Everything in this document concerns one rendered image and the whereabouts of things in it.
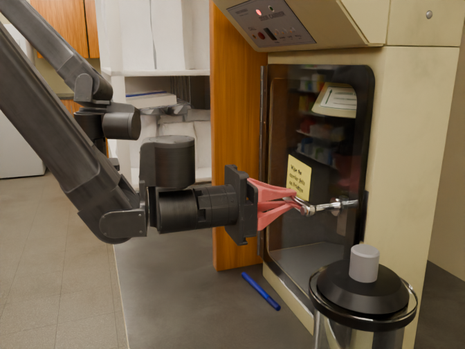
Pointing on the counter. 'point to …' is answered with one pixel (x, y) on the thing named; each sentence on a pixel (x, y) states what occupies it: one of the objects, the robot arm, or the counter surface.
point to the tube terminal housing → (400, 134)
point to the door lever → (306, 208)
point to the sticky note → (298, 177)
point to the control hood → (329, 23)
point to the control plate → (244, 15)
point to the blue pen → (261, 291)
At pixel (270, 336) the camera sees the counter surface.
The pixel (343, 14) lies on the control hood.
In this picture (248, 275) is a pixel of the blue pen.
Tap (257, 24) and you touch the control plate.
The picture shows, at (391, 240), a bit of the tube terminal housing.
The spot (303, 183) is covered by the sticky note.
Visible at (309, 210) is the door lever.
